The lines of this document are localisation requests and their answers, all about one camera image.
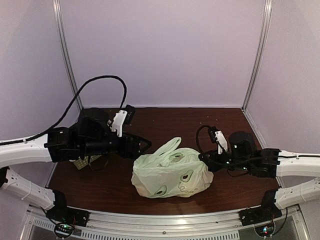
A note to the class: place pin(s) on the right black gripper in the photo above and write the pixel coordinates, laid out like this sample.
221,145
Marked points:
213,156

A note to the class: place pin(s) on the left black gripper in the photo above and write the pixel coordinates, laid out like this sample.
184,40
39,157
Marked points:
133,152

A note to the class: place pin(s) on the pale green plastic bag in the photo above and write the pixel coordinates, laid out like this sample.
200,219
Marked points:
171,171

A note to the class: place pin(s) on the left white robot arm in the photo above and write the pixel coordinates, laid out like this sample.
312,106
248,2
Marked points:
58,144

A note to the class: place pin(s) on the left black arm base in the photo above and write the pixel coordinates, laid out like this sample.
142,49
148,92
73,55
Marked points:
63,213

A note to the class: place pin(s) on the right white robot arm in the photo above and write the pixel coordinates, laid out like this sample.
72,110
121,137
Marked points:
275,163

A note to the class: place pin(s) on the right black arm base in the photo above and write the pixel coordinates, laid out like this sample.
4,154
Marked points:
267,210

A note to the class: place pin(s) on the beige perforated plastic basket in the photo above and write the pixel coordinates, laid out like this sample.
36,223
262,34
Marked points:
82,163

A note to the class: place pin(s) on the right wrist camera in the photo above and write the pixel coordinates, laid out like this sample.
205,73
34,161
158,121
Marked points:
216,136

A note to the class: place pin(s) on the aluminium front rail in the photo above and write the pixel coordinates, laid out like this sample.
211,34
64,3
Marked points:
224,225

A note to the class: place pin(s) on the left aluminium corner post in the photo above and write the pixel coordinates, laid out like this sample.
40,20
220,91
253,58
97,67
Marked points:
63,44

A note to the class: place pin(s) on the aluminium corner post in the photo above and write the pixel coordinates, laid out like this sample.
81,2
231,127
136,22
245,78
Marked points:
63,44
264,31

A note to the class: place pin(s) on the right aluminium corner post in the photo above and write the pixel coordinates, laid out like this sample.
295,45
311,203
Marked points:
264,31

